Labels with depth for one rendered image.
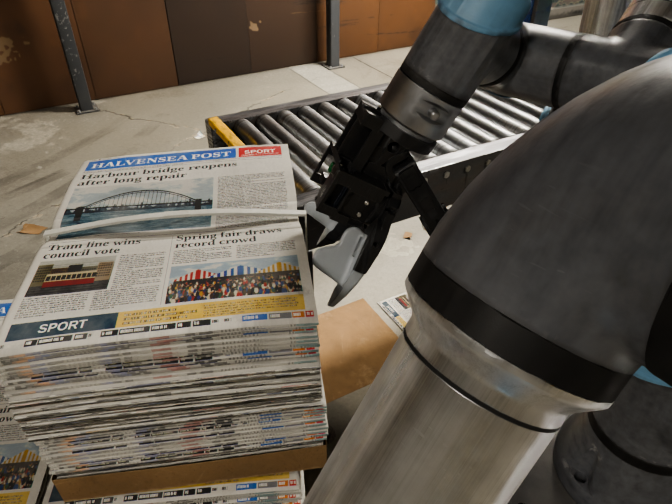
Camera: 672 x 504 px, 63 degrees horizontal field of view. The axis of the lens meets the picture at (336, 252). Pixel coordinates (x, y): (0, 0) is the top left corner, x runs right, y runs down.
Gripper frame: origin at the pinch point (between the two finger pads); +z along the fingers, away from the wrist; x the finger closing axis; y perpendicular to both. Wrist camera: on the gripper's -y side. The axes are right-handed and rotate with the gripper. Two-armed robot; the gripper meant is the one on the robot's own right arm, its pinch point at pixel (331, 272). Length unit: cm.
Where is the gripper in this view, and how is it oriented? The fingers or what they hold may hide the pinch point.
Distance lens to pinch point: 66.3
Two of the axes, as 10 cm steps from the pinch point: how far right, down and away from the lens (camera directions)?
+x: 1.3, 5.8, -8.0
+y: -8.6, -3.3, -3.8
